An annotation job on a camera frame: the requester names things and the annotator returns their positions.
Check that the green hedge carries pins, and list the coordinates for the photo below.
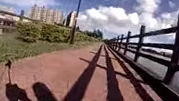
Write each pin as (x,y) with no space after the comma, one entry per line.
(46,33)

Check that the distant trees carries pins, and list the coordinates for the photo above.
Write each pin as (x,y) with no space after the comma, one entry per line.
(96,34)

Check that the far river bank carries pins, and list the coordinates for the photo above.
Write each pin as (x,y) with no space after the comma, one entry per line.
(167,54)

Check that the red stone path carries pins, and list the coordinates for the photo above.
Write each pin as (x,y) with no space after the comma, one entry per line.
(58,69)

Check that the tall narrow building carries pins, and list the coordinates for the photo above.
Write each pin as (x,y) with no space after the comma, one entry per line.
(71,19)

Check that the wide pale apartment building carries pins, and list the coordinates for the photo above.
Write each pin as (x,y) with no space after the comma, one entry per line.
(45,14)

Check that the dark pole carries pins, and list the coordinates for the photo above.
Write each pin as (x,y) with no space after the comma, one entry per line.
(76,17)

